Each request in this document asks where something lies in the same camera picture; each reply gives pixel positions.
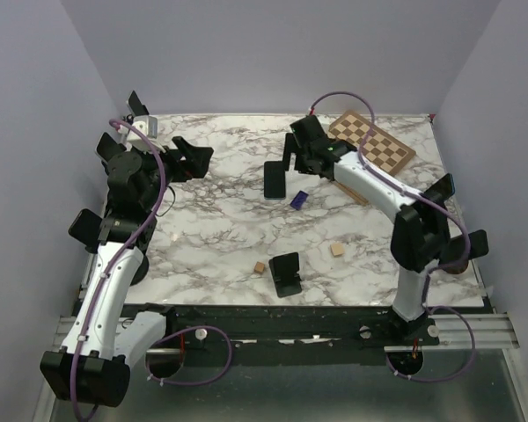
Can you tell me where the black phone blue edge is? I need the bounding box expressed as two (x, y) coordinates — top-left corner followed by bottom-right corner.
(263, 161), (286, 200)

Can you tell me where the brown wooden cube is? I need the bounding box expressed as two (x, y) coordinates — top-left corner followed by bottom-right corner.
(253, 262), (265, 274)

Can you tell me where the black folding phone stand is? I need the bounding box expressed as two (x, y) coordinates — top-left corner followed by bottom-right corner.
(268, 252), (302, 298)

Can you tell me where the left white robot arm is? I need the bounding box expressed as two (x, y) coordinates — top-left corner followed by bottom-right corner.
(40, 134), (214, 407)

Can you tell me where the wooden chessboard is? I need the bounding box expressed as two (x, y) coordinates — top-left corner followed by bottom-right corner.
(327, 111), (415, 178)

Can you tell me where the light wooden cube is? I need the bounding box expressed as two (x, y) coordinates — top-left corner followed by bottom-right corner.
(330, 243), (344, 257)

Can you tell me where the purple lego brick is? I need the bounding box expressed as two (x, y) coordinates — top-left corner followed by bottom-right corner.
(290, 191), (309, 210)

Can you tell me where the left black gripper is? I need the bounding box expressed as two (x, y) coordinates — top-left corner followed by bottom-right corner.
(135, 135), (213, 210)

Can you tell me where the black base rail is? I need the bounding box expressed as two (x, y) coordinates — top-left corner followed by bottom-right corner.
(116, 303), (439, 367)

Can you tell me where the near left round stand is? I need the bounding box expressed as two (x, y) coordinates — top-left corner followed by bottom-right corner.
(130, 256), (150, 286)

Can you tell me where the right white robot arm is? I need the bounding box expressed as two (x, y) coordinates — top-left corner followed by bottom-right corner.
(284, 114), (451, 345)

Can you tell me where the aluminium extrusion rail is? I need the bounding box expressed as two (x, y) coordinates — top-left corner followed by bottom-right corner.
(55, 312), (521, 353)

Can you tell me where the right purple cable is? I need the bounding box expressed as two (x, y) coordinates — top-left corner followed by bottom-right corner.
(307, 91), (479, 382)

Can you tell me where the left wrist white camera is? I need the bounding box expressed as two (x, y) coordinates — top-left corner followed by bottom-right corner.
(125, 115), (163, 152)

